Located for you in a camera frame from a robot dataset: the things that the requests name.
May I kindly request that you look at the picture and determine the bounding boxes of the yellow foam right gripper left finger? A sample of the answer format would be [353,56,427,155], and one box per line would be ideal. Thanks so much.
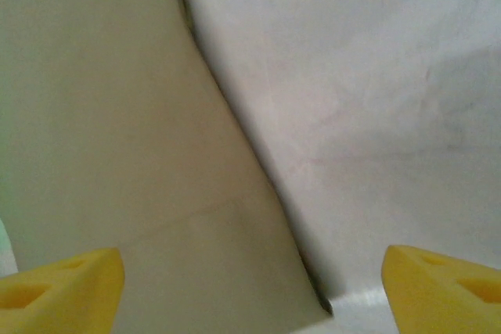
[0,246,127,334]

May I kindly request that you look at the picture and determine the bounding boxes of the plain olive skirt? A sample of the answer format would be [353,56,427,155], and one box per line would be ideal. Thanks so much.
[0,0,334,334]

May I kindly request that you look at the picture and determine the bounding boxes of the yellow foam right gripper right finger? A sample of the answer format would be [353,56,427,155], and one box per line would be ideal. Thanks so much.
[381,244,501,334]

